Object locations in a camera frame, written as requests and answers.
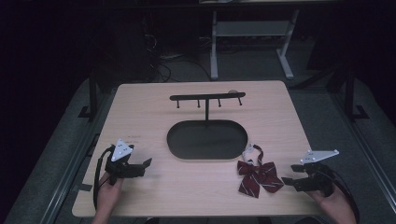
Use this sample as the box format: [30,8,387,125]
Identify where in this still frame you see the tangle of dark cables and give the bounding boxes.
[141,15,213,84]

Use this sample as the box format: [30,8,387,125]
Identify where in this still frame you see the black hook rack with tray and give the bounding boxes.
[166,91,249,161]

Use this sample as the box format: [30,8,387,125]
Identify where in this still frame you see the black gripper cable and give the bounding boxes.
[323,169,361,224]
[92,145,117,211]

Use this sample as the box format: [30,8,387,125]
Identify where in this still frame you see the black metal stand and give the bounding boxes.
[78,68,99,121]
[343,65,371,122]

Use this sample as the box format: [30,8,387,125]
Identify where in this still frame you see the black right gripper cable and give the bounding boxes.
[323,169,361,224]

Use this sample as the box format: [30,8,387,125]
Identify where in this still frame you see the person's left hand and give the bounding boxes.
[98,173,125,216]

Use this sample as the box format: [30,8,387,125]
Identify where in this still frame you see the white metal table frame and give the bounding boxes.
[209,8,301,80]

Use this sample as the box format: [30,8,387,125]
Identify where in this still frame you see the red striped bow tie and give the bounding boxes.
[236,143,285,199]

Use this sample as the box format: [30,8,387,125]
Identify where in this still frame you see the grey tape strip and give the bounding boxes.
[73,183,93,192]

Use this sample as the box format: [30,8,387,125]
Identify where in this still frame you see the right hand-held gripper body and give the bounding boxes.
[293,149,341,198]

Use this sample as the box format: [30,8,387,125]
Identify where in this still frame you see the person's right hand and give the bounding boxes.
[305,183,357,220]

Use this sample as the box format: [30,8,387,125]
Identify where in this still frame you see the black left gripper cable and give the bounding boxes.
[92,145,117,211]

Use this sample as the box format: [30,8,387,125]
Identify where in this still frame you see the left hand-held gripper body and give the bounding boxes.
[104,138,140,187]

